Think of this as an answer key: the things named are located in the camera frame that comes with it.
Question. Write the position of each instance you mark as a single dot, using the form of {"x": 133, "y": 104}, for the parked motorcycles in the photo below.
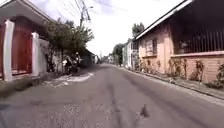
{"x": 70, "y": 64}

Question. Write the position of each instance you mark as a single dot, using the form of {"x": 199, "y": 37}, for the tall tree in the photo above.
{"x": 138, "y": 29}

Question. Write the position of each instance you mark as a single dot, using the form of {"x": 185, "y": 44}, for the concrete pavement strip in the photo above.
{"x": 200, "y": 87}

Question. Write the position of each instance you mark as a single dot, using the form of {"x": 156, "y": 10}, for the utility pole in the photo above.
{"x": 82, "y": 16}

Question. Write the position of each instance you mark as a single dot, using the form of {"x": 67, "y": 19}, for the leafy green tree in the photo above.
{"x": 70, "y": 36}

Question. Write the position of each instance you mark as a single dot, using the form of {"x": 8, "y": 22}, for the pink building with railing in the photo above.
{"x": 186, "y": 43}

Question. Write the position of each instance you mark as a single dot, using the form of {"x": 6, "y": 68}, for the grey asphalt road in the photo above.
{"x": 110, "y": 96}

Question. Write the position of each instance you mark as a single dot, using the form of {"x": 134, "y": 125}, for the row of plants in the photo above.
{"x": 199, "y": 70}

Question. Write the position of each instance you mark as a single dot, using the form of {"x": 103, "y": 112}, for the grey building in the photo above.
{"x": 128, "y": 55}

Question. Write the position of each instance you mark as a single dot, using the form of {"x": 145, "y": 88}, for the building with red gate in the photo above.
{"x": 20, "y": 50}

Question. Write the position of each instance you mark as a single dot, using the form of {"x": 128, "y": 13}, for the dirt verge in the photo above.
{"x": 20, "y": 85}

